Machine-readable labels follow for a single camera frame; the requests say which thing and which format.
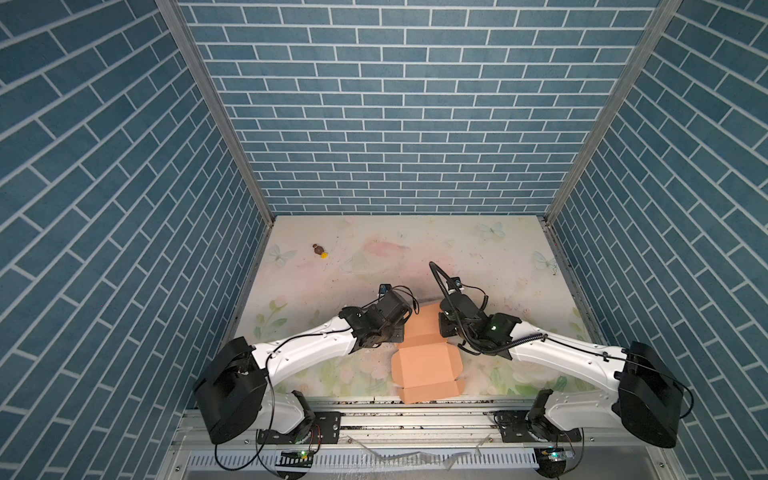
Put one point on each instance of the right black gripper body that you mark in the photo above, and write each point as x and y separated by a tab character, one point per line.
447	328

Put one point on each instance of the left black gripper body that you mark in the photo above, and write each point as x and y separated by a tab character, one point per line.
393	334

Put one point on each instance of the orange cardboard paper box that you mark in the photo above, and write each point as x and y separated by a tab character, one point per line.
426	367

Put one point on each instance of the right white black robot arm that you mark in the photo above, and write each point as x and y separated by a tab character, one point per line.
630	387

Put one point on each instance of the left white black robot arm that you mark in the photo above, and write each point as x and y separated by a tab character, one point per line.
236	390

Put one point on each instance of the small brown yellow toy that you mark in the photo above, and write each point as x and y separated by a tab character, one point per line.
320	251

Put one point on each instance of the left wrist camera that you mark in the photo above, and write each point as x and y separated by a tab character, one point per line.
384	289

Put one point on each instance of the aluminium mounting rail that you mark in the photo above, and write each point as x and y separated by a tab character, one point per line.
390	424

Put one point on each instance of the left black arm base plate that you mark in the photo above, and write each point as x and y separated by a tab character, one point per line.
324	429

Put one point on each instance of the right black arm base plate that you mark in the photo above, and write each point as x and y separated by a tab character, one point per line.
514	426

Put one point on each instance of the white slotted cable duct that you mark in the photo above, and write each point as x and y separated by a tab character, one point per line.
387	460

